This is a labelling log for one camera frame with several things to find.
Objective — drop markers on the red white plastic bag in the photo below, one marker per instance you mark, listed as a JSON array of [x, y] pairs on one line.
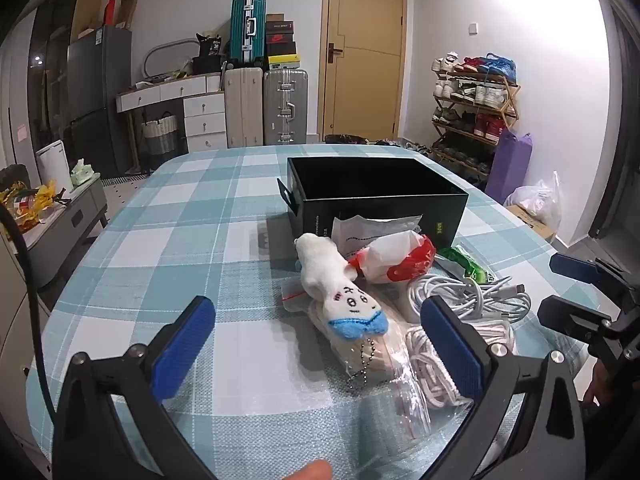
[[400, 260]]

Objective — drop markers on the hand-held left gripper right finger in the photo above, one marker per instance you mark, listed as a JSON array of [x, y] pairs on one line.
[[454, 352]]

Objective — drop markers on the teal suitcase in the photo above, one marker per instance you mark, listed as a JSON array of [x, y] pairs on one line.
[[246, 30]]

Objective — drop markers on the black white patterned doormat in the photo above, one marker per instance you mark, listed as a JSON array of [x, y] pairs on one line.
[[125, 179]]

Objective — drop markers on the brown cardboard box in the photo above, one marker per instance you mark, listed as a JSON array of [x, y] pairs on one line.
[[127, 12]]

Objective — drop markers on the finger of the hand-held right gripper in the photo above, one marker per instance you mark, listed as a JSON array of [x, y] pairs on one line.
[[575, 266], [570, 316]]

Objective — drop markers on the black paper bag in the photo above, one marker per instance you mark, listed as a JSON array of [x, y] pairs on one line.
[[206, 57]]

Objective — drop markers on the white drawer desk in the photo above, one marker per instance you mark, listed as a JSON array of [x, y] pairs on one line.
[[205, 115]]

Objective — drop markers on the dark glass cabinet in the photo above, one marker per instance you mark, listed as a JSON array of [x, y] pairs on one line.
[[50, 75]]

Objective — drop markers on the person's left hand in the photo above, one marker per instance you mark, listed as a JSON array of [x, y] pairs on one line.
[[311, 471]]

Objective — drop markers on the grey low cabinet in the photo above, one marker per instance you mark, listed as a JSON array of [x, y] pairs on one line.
[[65, 230]]

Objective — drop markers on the yellow plastic bag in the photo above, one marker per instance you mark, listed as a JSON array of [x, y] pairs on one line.
[[35, 205]]

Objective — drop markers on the green medicine packet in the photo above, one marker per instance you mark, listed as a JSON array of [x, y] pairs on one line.
[[467, 265]]

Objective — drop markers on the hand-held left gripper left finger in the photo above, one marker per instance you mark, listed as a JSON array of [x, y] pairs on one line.
[[181, 347]]

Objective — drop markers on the yellow wooden door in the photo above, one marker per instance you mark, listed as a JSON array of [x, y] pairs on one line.
[[362, 50]]

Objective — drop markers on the beige suitcase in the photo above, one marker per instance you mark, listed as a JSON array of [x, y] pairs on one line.
[[244, 107]]

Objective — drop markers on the pink sticky note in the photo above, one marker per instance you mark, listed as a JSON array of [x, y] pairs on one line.
[[22, 132]]

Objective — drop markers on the clear zip bag red seal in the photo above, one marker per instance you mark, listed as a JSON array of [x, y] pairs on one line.
[[390, 360]]

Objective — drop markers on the translucent white plastic packet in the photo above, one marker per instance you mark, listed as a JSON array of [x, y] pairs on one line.
[[370, 232]]

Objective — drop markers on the person's right hand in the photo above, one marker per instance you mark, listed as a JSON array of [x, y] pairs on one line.
[[596, 389]]

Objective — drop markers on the grey refrigerator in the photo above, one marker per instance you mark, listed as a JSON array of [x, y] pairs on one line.
[[97, 100]]

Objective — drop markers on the black cardboard box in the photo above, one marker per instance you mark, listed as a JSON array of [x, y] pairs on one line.
[[350, 200]]

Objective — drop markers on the black shoe box red logo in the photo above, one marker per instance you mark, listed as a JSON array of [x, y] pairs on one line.
[[280, 38]]

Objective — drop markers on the silver suitcase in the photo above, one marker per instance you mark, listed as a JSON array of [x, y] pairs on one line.
[[285, 107]]

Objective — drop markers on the pale green tissue pack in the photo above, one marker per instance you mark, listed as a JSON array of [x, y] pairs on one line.
[[82, 172]]

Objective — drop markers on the woven laundry basket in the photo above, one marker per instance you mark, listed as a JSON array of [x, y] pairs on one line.
[[159, 140]]

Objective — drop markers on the wooden shoe rack with shoes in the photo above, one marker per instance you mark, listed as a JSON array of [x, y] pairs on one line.
[[487, 92]]

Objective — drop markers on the red narrow box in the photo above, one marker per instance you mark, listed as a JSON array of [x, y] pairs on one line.
[[110, 12]]

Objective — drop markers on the scattered shoes group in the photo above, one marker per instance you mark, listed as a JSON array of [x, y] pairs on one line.
[[395, 142]]

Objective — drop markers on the large flat cardboard sheet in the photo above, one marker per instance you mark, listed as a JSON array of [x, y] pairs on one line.
[[87, 5]]

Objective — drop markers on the purple bag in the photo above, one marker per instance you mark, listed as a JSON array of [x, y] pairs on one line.
[[510, 170]]

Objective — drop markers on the oval metal frame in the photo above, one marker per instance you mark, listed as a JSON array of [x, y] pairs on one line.
[[165, 47]]

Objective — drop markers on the open cardboard box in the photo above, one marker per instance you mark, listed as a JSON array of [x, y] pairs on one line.
[[537, 230]]

